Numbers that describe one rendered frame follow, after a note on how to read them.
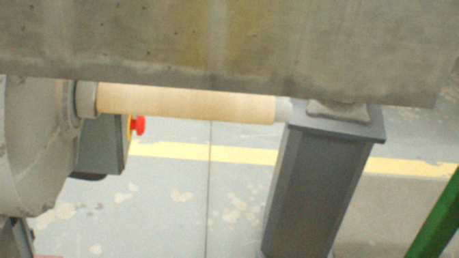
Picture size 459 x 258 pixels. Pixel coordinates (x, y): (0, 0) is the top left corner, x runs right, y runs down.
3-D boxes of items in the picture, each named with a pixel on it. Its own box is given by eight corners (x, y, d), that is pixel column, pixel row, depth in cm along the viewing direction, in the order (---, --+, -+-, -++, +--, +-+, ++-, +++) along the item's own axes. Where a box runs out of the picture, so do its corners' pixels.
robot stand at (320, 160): (260, 207, 202) (291, 68, 156) (326, 219, 201) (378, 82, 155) (254, 264, 182) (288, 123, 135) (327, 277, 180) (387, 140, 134)
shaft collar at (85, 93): (76, 67, 48) (87, 78, 52) (72, 113, 47) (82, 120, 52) (97, 69, 48) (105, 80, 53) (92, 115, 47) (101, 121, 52)
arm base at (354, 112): (294, 77, 152) (297, 62, 149) (364, 89, 151) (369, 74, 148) (291, 113, 139) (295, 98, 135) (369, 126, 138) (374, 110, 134)
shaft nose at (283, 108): (275, 97, 50) (271, 101, 52) (274, 119, 50) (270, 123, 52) (294, 98, 50) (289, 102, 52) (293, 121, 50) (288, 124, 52)
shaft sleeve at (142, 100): (98, 78, 49) (104, 84, 52) (94, 109, 48) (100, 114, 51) (276, 92, 49) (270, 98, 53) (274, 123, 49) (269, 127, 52)
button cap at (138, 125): (122, 139, 88) (121, 122, 85) (126, 124, 91) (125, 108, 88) (143, 140, 88) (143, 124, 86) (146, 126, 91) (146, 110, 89)
